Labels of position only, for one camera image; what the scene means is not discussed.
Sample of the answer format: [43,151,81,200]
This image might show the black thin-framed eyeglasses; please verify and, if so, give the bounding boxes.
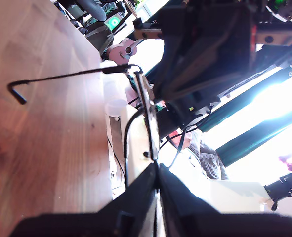
[6,63,161,165]

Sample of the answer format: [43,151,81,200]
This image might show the small pink ukulele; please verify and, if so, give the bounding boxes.
[106,37,146,61]

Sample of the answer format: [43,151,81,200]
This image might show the white translucent plastic tub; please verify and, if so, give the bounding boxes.
[103,71,128,118]

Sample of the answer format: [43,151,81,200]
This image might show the dark teal bar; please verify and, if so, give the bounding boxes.
[216,106,292,167]
[199,65,292,133]

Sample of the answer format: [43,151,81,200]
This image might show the round green lit device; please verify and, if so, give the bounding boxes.
[106,14,123,30]

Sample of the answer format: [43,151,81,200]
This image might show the thick black floor cable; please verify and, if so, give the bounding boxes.
[123,110,144,187]

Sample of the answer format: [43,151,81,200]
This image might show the person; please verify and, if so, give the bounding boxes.
[167,128,229,181]

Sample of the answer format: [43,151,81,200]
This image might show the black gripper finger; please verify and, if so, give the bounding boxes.
[98,163,159,237]
[158,163,222,237]
[154,39,201,96]
[160,29,251,97]

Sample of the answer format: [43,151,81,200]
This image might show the white flat board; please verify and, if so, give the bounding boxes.
[205,179,269,214]

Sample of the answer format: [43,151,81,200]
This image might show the dark green bag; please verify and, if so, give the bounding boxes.
[85,21,114,54]

